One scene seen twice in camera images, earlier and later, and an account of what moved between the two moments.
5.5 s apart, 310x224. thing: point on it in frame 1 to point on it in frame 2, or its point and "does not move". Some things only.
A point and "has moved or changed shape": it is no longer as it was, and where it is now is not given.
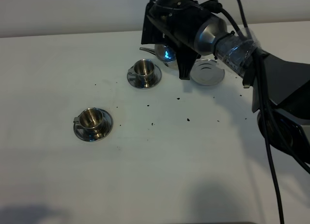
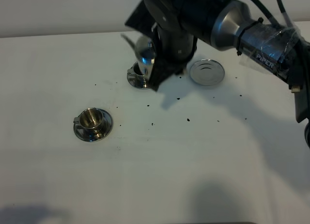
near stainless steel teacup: x=92 y=119 does not move
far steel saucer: x=132 y=81 does not move
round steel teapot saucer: x=207 y=72 does not move
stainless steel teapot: x=166 y=53 has moved or changed shape
